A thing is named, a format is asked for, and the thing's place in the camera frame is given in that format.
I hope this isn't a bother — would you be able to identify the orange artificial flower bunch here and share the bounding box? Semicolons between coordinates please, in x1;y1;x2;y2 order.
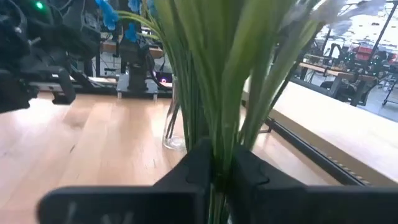
118;0;321;224

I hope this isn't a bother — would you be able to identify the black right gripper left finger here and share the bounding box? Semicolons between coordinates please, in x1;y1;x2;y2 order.
35;139;213;224

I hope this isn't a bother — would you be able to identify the blue artificial flower bunch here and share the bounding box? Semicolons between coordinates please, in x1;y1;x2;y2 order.
95;0;187;141

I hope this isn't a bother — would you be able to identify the wooden shelf with wire legs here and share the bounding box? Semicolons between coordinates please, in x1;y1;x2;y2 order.
242;77;398;187

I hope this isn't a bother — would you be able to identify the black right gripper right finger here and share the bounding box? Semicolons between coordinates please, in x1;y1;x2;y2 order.
228;144;398;224

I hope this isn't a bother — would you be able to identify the clear glass vase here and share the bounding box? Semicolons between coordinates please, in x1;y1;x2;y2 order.
161;74;189;152

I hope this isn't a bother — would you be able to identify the background wooden workbench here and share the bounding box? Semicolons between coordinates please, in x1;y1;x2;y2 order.
298;58;384;107

